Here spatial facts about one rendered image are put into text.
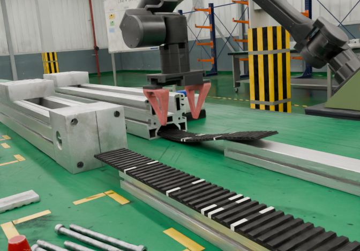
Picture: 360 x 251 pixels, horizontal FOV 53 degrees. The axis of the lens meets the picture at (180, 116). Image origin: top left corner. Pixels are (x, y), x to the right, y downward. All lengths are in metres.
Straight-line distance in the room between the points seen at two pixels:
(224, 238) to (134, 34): 0.41
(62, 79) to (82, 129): 0.69
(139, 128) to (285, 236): 0.52
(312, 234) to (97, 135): 0.39
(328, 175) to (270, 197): 0.08
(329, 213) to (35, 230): 0.32
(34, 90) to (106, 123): 0.41
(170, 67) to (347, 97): 0.48
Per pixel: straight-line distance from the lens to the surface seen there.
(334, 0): 9.33
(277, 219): 0.33
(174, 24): 0.69
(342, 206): 0.44
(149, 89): 0.69
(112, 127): 0.61
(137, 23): 0.64
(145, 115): 0.74
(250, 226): 0.32
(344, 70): 1.02
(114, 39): 7.15
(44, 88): 0.99
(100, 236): 0.39
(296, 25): 1.05
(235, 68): 7.25
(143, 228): 0.40
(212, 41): 11.47
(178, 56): 0.69
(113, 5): 7.14
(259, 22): 4.21
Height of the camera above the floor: 0.96
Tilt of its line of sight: 11 degrees down
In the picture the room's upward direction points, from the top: 4 degrees counter-clockwise
